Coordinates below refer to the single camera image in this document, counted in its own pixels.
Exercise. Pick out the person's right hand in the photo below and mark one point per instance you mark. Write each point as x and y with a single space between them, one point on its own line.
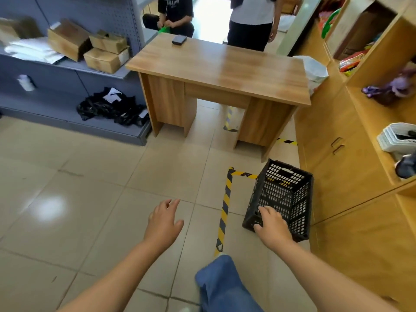
275 233

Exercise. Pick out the person's left hand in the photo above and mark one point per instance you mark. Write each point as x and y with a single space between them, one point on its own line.
162 229

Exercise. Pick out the person's right thumb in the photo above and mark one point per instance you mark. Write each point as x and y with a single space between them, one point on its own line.
259 228

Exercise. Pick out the person's left thumb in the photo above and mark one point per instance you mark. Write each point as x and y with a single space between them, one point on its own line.
179 228

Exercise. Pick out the person's left little finger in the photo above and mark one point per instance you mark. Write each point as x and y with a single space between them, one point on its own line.
151 218

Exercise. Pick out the person's left middle finger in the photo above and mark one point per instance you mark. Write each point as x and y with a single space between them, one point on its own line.
165 205

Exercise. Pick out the black plastic crate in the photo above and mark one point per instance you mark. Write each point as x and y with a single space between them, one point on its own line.
287 191

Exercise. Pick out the person's right forearm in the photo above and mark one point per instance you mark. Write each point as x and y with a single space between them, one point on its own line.
325 279

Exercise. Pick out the person's left forearm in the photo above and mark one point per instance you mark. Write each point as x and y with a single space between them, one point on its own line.
115 279

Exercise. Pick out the person's blue jeans leg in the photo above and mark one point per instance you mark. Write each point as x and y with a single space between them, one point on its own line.
222 285

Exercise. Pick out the pile of black plastic bags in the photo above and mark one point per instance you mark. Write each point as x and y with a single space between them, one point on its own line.
113 108

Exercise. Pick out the wooden cabinet shelf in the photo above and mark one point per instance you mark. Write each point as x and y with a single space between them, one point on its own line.
357 165

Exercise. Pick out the wooden desk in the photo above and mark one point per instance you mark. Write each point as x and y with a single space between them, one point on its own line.
224 68

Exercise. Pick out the grey metal shelf unit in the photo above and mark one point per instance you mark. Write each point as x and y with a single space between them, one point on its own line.
65 90

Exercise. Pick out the cardboard box with white label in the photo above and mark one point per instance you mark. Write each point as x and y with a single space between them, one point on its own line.
104 61

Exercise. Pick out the dark round object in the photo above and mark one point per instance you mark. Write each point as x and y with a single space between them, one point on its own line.
406 166

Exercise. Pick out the white plastic bag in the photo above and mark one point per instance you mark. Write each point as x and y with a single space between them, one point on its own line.
313 73

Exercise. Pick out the small black box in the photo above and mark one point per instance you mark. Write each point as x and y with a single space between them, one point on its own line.
179 40

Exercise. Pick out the small cardboard box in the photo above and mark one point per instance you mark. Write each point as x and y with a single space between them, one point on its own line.
109 42

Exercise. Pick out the green bag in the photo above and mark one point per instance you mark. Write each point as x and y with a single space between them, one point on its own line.
164 29

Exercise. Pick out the white roll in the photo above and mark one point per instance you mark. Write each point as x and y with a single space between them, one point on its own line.
26 82

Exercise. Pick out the colourful snack packets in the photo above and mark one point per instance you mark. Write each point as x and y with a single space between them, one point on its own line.
351 63

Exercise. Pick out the purple packet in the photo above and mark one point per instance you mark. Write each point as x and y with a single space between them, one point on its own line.
393 89

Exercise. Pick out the large cardboard box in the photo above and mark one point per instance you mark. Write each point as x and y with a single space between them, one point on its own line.
66 38

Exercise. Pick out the stack of white packets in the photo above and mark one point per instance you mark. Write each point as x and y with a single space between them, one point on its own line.
32 50

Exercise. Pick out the white sack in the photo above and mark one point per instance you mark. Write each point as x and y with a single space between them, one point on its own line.
286 23

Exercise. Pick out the green plastic item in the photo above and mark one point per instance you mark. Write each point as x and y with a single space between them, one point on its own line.
330 24

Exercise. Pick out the open cardboard box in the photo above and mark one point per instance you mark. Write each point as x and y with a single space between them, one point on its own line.
357 29

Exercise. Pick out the flat worn cardboard box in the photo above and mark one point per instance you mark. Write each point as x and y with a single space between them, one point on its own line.
16 29

